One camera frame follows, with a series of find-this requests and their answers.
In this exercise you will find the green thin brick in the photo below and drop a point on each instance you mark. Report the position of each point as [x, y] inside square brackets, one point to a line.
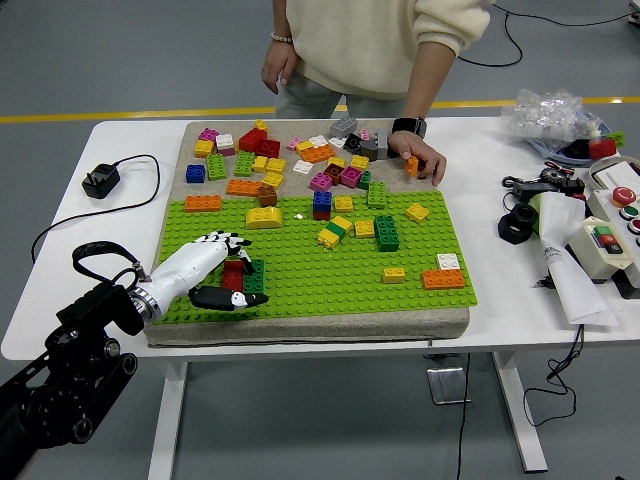
[338, 230]

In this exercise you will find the dark green long brick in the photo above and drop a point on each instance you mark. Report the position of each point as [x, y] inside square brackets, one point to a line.
[256, 280]
[387, 233]

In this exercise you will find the grey long brick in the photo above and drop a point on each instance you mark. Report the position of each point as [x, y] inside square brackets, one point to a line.
[383, 144]

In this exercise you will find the metal floor plate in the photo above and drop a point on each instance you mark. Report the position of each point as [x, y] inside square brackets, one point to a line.
[447, 386]

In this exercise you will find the small dark green brick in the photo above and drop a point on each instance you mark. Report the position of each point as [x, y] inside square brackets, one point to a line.
[365, 180]

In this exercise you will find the black hollow brick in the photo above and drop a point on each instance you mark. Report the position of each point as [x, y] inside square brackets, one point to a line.
[353, 143]

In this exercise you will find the dark red hollow brick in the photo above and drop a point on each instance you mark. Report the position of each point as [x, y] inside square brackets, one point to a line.
[268, 147]
[333, 173]

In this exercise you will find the small pink brick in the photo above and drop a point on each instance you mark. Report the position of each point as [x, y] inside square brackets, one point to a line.
[294, 143]
[364, 133]

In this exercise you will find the green paper piece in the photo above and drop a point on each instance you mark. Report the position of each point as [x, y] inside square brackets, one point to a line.
[536, 210]

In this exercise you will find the light grey brick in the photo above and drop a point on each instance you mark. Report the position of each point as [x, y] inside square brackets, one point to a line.
[343, 126]

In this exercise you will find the black servo parts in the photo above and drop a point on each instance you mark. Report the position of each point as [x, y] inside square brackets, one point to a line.
[570, 185]

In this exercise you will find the large black nut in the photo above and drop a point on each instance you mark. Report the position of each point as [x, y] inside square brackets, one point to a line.
[506, 231]

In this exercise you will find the dark grey brick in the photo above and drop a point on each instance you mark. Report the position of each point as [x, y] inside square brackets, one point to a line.
[370, 148]

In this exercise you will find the person's left forearm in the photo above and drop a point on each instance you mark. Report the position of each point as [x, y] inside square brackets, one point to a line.
[425, 85]

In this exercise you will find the white button control box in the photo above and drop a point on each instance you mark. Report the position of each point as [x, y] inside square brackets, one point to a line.
[607, 212]

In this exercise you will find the white square brick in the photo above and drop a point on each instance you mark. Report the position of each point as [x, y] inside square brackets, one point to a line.
[336, 142]
[302, 167]
[224, 140]
[448, 261]
[318, 140]

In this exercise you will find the magenta hollow brick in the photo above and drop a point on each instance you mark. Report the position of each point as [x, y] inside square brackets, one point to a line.
[351, 176]

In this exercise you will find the blue square brick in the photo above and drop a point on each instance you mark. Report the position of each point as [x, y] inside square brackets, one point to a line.
[195, 173]
[322, 201]

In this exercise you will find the small yellow brick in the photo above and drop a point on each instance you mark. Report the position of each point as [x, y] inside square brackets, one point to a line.
[261, 125]

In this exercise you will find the yellow square brick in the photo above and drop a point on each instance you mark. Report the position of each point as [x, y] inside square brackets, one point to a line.
[204, 148]
[260, 164]
[343, 204]
[364, 229]
[303, 146]
[360, 161]
[394, 275]
[417, 212]
[328, 238]
[275, 165]
[336, 161]
[273, 180]

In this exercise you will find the person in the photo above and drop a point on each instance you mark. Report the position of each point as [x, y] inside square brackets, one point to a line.
[360, 40]

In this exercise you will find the clear plastic bag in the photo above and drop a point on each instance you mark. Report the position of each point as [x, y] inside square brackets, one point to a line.
[545, 112]

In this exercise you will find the red long brick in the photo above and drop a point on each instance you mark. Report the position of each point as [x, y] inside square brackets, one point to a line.
[232, 277]

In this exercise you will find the white table leg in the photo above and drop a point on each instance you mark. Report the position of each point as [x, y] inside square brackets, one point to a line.
[167, 425]
[520, 415]

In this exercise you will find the orange long brick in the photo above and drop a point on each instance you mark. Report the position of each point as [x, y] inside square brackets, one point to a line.
[318, 153]
[444, 279]
[203, 203]
[244, 187]
[412, 166]

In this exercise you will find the large red brick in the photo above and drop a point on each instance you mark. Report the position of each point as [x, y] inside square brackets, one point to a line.
[250, 139]

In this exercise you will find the yellow thin brick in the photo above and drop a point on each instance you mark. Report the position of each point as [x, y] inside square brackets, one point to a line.
[342, 222]

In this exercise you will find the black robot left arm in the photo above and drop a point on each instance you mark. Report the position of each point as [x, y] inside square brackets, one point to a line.
[95, 310]

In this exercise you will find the green studded baseplate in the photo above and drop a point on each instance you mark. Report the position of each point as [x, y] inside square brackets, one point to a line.
[330, 285]

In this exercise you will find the black power adapter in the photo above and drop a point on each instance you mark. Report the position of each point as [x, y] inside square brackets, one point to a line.
[535, 188]

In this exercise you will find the white paper sheet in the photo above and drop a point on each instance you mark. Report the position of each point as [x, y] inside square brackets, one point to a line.
[575, 285]

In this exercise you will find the person's left hand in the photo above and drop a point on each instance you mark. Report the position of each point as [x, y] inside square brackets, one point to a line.
[420, 147]

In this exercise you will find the white flat device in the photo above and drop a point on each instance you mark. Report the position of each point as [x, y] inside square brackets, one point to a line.
[617, 175]

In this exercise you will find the black wristwatch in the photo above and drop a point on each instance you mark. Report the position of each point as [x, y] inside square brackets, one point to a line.
[409, 126]

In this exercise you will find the lime green brick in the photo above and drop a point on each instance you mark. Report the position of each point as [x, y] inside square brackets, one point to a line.
[244, 164]
[617, 138]
[377, 195]
[216, 167]

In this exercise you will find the red square brick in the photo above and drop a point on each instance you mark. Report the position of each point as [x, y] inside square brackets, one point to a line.
[321, 216]

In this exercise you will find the magenta square brick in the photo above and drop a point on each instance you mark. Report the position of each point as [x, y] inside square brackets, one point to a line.
[208, 134]
[321, 182]

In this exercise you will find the blue plastic dish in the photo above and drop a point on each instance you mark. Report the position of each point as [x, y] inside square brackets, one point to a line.
[550, 151]

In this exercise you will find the yellow curved brick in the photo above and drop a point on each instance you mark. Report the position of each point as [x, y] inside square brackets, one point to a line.
[263, 218]

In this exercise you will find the small white switch box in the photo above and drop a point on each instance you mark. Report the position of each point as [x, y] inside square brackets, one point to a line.
[587, 250]

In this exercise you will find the person's right hand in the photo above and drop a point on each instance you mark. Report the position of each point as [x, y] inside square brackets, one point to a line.
[280, 62]

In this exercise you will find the black power plug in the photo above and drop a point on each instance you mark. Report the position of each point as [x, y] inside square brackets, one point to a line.
[101, 181]

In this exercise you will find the brown small brick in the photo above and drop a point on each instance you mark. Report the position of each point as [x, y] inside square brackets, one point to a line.
[267, 196]

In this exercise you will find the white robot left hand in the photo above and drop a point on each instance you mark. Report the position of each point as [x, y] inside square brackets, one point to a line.
[190, 265]

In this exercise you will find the pink square brick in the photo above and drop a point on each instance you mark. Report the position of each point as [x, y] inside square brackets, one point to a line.
[229, 151]

